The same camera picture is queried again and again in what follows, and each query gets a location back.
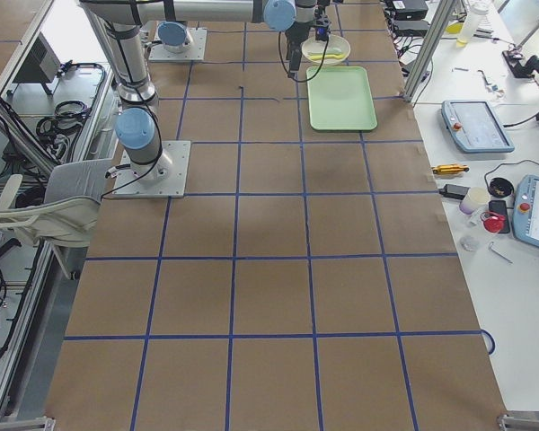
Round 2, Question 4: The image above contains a red round object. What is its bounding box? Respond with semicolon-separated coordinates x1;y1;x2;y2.
480;211;506;233

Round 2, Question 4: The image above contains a white round plate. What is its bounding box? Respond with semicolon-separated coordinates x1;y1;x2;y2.
301;34;351;66

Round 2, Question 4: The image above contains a mint green tray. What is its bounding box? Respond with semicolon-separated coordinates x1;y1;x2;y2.
306;66;377;131

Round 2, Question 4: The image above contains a blue teach pendant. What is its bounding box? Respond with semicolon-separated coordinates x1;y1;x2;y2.
441;100;515;154
512;175;539;248

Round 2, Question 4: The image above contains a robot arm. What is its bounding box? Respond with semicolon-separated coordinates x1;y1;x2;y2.
156;1;340;74
80;1;321;198

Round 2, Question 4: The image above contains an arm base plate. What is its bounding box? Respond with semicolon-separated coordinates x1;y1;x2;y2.
112;140;191;198
148;26;208;63

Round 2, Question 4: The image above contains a black power adapter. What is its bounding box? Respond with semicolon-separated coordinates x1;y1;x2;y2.
438;183;469;200

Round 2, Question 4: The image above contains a white cup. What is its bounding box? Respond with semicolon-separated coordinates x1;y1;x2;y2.
459;187;490;215

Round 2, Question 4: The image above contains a grey office chair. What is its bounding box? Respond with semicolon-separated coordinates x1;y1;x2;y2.
0;158;112;279

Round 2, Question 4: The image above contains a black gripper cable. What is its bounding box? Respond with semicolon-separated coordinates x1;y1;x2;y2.
277;33;331;83

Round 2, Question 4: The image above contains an aluminium frame post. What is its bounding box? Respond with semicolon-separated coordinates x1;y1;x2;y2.
402;0;455;102

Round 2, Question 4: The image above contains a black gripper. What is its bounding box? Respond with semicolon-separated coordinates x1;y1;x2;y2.
285;15;331;61

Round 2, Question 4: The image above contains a yellow orange tool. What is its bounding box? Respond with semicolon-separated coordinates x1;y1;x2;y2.
431;163;470;175

